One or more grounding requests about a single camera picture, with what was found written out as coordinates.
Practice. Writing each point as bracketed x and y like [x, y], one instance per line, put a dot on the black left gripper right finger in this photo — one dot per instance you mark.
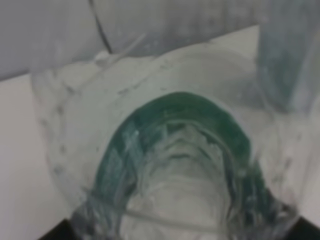
[304, 230]

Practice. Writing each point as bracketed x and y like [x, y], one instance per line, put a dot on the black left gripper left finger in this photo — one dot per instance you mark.
[62, 231]

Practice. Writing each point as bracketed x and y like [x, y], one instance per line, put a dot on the teal plastic cup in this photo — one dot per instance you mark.
[288, 48]

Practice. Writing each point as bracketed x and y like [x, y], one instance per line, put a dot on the clear plastic water bottle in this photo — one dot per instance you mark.
[156, 126]

